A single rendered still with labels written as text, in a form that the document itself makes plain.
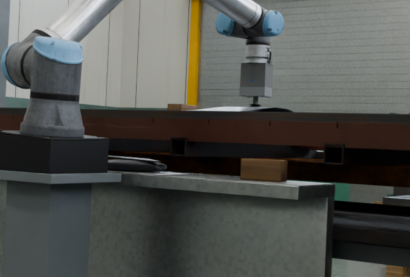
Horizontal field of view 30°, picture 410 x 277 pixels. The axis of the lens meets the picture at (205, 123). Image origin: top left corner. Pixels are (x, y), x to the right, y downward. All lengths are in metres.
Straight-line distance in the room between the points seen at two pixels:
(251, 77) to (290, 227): 0.69
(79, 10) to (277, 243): 0.77
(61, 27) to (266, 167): 0.63
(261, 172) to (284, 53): 9.62
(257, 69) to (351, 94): 8.54
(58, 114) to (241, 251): 0.56
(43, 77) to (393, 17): 9.23
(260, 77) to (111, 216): 0.64
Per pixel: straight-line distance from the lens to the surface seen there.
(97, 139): 1.86
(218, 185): 1.75
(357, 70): 10.89
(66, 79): 1.81
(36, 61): 1.83
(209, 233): 1.96
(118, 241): 2.13
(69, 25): 1.99
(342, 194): 6.27
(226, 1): 2.13
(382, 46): 10.81
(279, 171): 1.79
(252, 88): 2.38
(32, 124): 1.81
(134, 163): 2.00
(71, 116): 1.81
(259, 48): 2.39
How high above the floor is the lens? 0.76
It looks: 1 degrees up
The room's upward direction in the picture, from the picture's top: 2 degrees clockwise
